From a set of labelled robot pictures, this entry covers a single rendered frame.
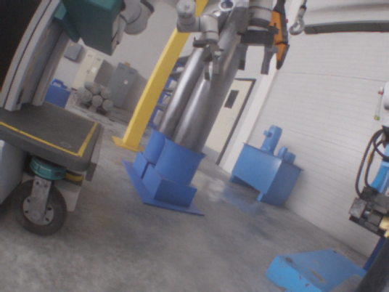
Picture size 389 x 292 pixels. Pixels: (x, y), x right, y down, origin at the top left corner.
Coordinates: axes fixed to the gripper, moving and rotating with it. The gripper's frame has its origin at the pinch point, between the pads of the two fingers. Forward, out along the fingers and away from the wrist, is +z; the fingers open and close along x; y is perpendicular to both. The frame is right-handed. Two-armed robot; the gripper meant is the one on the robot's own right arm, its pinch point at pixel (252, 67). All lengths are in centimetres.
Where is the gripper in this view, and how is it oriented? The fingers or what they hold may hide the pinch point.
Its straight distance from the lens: 82.8
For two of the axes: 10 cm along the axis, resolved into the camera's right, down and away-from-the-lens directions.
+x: 4.4, 3.8, -8.2
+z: -1.1, 9.2, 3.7
